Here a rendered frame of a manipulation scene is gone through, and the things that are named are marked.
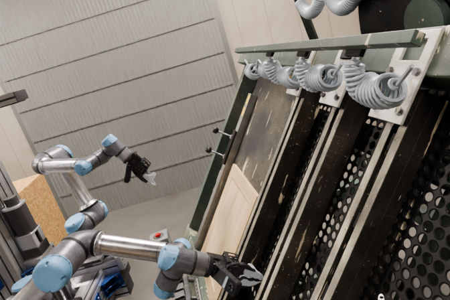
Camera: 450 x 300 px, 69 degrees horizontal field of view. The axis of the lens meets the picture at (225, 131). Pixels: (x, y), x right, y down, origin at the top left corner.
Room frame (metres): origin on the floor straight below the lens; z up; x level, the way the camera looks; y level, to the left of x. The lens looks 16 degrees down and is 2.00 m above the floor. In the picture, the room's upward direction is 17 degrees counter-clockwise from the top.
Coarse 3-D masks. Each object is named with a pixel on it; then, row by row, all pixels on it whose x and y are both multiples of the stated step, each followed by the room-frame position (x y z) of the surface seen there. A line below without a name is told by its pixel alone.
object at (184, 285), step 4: (184, 280) 1.64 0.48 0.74; (180, 284) 1.58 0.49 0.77; (184, 284) 1.61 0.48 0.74; (188, 284) 1.60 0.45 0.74; (180, 288) 1.55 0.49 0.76; (184, 288) 1.58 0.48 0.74; (188, 288) 1.56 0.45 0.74; (176, 292) 1.55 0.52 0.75; (180, 292) 1.52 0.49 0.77; (184, 292) 1.53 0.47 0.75; (188, 292) 1.53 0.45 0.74; (172, 296) 1.56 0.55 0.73; (176, 296) 1.50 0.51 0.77; (180, 296) 1.49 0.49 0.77; (184, 296) 1.49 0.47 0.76; (188, 296) 1.50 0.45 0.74
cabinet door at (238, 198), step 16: (240, 176) 1.48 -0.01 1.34; (224, 192) 1.61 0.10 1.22; (240, 192) 1.41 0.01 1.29; (256, 192) 1.28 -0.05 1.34; (224, 208) 1.53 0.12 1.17; (240, 208) 1.34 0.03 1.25; (224, 224) 1.44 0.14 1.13; (240, 224) 1.26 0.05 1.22; (208, 240) 1.56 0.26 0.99; (224, 240) 1.37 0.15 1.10; (240, 240) 1.21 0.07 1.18; (208, 288) 1.32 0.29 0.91
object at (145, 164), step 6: (132, 156) 1.66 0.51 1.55; (138, 156) 1.68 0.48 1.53; (126, 162) 1.65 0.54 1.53; (132, 162) 1.67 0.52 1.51; (138, 162) 1.66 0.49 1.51; (144, 162) 1.67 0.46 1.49; (150, 162) 1.71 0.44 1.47; (132, 168) 1.67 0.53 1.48; (138, 168) 1.65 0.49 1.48; (144, 168) 1.66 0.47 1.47; (138, 174) 1.65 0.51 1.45
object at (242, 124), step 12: (252, 96) 1.74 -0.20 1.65; (252, 108) 1.74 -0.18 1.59; (240, 120) 1.75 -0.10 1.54; (240, 132) 1.73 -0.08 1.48; (228, 156) 1.72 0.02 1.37; (228, 168) 1.71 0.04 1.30; (216, 192) 1.70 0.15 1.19; (216, 204) 1.70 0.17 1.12; (204, 216) 1.72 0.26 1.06; (204, 228) 1.68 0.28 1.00
